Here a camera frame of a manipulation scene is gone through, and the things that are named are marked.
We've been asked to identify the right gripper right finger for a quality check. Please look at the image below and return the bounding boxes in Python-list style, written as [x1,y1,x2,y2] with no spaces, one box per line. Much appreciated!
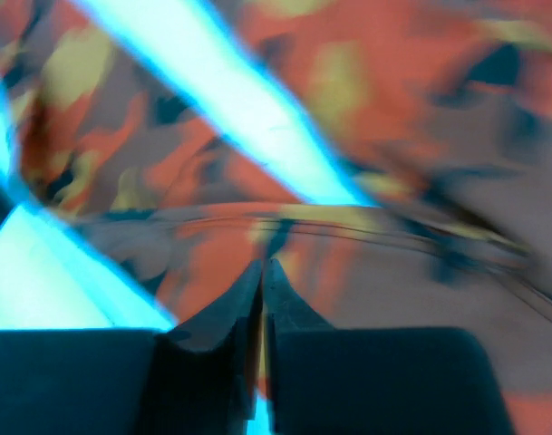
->
[262,260,515,434]

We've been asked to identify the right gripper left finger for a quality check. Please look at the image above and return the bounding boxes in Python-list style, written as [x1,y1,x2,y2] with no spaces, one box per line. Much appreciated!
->
[139,261,263,435]

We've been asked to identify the orange camouflage trousers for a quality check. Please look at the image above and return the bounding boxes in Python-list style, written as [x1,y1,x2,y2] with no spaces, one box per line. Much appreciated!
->
[0,1,552,434]

